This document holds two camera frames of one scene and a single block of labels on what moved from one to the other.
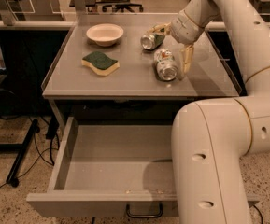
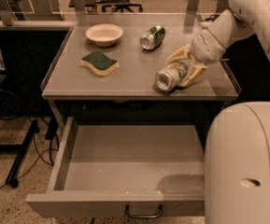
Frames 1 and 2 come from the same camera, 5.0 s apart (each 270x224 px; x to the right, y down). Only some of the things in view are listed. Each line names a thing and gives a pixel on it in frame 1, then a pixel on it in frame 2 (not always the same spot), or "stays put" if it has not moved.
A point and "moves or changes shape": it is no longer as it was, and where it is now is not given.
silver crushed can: (166, 65) moves or changes shape
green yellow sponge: (100, 63) stays put
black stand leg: (11, 177) stays put
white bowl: (105, 35) stays put
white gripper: (184, 28) → (206, 49)
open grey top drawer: (110, 171) stays put
